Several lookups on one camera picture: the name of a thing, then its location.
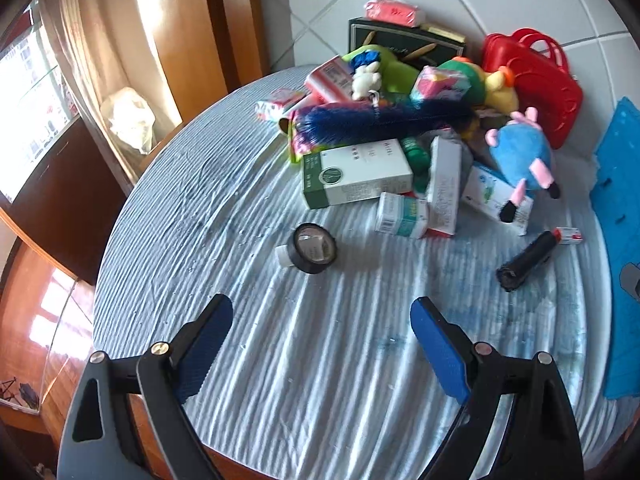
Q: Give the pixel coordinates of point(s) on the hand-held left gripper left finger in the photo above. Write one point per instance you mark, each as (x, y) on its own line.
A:
(205, 350)

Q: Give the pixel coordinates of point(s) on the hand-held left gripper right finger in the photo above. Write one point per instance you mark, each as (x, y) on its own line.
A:
(440, 350)

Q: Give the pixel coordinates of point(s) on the black garbage bag roll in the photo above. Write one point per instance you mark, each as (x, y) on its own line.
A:
(525, 260)

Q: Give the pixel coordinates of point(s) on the small white teal box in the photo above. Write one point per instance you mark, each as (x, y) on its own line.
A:
(402, 215)

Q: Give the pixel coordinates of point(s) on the white box with green figure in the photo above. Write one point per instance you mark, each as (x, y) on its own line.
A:
(492, 195)

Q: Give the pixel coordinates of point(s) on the large green white box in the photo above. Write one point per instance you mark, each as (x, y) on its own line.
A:
(357, 170)

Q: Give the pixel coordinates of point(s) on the blue plastic container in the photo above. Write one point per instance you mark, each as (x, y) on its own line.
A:
(617, 210)

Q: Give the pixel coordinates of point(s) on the striped tablecloth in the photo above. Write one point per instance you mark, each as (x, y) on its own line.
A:
(300, 360)

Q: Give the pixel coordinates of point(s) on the black tape roll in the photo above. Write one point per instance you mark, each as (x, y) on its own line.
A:
(320, 262)

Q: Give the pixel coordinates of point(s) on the tall white red box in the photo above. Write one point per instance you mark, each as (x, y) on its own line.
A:
(444, 185)

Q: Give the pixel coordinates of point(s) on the green plastic bottle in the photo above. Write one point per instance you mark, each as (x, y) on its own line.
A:
(416, 154)

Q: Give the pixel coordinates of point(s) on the dark wooden cabinet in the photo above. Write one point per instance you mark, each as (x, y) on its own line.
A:
(65, 200)

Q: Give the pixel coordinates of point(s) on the blue pig plush toy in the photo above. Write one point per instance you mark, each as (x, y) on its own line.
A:
(522, 152)

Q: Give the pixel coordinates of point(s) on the blue bottle brush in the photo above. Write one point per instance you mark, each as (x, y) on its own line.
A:
(375, 120)

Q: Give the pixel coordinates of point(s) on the white plastic bag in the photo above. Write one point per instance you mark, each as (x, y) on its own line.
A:
(127, 117)

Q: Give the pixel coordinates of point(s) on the colourful tissue packet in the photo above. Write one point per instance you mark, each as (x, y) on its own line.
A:
(440, 85)

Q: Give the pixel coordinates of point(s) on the yellow green duck plush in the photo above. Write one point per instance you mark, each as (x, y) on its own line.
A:
(482, 87)

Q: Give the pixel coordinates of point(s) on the red plastic handbag case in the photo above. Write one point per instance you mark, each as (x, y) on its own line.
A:
(550, 95)

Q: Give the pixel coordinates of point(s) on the green plush toy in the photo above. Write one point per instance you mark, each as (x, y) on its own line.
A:
(395, 70)

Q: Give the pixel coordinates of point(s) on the dark green box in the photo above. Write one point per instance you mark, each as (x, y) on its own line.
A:
(395, 40)

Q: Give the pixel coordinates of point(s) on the beige flat box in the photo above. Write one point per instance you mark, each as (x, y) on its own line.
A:
(442, 32)

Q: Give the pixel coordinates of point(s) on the beige curtain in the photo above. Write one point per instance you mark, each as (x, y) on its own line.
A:
(105, 35)

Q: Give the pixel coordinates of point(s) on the wooden frame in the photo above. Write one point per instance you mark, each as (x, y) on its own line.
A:
(235, 20)

